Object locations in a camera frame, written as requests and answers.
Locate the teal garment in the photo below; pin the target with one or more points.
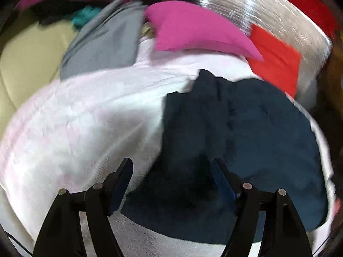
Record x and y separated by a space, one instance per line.
83 16

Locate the grey garment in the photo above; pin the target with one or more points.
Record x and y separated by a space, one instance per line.
109 41

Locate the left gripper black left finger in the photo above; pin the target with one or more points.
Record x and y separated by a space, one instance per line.
61 234

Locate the white bed sheet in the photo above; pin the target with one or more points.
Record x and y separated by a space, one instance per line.
72 133

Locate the red cushion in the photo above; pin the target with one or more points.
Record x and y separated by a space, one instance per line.
280 64

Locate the silver foil headboard panel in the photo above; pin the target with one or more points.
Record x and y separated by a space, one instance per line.
286 22

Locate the cream sofa cushion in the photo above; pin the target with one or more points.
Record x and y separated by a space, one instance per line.
30 58

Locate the navy blue zip jacket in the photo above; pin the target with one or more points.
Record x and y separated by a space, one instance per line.
255 130

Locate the pink pillow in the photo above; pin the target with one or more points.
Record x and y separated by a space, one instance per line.
180 25

